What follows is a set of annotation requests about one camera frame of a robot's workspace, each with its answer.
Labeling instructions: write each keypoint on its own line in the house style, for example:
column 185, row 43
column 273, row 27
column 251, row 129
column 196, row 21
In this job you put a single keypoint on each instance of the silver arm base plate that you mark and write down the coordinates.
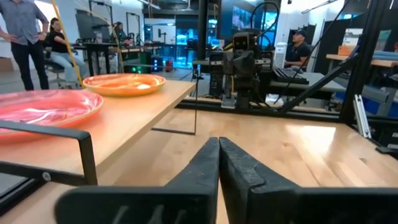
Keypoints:
column 228, row 102

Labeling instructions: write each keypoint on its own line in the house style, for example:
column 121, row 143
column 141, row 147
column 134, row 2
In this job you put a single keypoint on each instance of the black table edge clamp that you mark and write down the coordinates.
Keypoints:
column 387, row 150

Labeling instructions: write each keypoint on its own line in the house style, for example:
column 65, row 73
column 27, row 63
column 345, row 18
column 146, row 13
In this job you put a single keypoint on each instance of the cardboard box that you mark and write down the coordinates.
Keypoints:
column 5, row 64

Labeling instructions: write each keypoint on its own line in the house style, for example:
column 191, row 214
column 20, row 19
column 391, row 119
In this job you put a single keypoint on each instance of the large display screen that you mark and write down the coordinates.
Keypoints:
column 241, row 18

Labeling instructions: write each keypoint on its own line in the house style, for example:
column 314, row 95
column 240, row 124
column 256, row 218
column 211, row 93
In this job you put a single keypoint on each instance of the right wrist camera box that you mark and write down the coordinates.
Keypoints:
column 242, row 42

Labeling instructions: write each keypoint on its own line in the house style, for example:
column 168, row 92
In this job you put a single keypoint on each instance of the computer with green lights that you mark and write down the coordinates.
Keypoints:
column 136, row 67

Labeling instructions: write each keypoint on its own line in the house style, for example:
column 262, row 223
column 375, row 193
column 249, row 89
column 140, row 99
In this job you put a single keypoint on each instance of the grey desk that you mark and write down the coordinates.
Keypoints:
column 323, row 82

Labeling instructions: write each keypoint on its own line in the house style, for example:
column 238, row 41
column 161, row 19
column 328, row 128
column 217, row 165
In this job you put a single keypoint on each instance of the white board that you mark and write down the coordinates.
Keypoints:
column 164, row 32

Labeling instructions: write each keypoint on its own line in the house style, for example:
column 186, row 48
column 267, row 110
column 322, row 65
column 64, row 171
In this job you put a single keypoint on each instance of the blue-grey office chair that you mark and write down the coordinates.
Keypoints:
column 51, row 67

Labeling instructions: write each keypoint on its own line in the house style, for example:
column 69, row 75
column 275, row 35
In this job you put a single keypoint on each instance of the dark computer monitor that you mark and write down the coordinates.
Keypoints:
column 93, row 28

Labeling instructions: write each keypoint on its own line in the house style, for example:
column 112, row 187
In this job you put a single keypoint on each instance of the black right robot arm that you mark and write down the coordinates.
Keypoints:
column 244, row 90

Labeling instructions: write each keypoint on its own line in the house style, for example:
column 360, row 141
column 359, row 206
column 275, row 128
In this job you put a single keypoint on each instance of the wooden shelf with black legs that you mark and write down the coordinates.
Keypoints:
column 130, row 115

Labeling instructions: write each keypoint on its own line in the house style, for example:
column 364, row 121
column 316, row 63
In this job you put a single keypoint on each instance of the white tower appliance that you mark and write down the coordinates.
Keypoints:
column 281, row 54

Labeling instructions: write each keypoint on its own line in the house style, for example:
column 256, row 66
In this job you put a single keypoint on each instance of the person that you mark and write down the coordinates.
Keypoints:
column 21, row 31
column 119, row 32
column 57, row 43
column 297, row 51

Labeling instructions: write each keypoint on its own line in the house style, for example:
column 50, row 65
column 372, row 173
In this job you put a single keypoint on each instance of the silver aluminium extrusion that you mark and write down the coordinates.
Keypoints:
column 362, row 116

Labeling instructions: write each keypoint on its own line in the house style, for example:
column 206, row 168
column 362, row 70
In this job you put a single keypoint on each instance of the black display stand post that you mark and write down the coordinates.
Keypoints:
column 202, row 31

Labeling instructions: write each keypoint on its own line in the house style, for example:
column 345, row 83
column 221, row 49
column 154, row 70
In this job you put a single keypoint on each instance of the orange box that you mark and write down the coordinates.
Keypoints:
column 346, row 50

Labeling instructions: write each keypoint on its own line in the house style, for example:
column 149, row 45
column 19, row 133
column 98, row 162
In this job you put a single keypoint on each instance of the black desk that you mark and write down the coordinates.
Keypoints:
column 93, row 46

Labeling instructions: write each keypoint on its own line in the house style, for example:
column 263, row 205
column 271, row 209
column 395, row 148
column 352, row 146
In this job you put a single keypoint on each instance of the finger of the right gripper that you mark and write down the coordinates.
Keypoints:
column 250, row 63
column 234, row 63

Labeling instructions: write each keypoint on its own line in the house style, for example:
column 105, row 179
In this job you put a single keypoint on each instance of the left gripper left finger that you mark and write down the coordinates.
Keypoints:
column 155, row 205

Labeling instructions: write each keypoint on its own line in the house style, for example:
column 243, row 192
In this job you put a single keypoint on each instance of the storage bench with wooden top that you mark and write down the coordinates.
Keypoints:
column 334, row 57

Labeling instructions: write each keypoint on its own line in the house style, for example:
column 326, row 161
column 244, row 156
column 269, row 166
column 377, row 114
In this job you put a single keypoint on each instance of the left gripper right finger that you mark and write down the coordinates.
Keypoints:
column 280, row 205

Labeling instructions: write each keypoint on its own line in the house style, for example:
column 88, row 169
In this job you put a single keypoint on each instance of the black metal rig frame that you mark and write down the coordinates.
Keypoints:
column 363, row 62

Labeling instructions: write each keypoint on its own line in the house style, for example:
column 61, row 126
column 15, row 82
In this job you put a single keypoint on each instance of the orange translucent plate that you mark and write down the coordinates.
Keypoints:
column 124, row 87

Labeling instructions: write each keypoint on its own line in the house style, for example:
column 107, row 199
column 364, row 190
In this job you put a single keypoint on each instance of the black keyboard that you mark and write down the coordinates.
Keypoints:
column 289, row 77

